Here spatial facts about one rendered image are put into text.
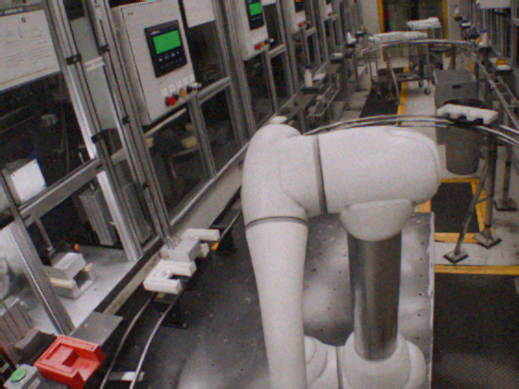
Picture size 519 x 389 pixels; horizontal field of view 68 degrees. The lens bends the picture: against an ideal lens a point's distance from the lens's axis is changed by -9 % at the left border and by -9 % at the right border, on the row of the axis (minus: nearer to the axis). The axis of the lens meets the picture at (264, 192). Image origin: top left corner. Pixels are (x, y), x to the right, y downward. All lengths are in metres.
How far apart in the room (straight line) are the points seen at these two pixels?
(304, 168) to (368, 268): 0.24
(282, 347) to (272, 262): 0.13
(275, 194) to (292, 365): 0.26
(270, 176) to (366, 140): 0.16
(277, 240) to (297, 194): 0.08
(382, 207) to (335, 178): 0.09
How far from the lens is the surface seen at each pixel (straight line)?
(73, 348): 1.32
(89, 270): 1.61
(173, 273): 1.62
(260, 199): 0.64
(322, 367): 1.06
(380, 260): 0.77
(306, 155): 0.65
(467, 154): 3.90
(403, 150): 0.65
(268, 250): 0.63
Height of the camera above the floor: 1.74
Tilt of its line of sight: 26 degrees down
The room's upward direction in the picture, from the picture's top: 11 degrees counter-clockwise
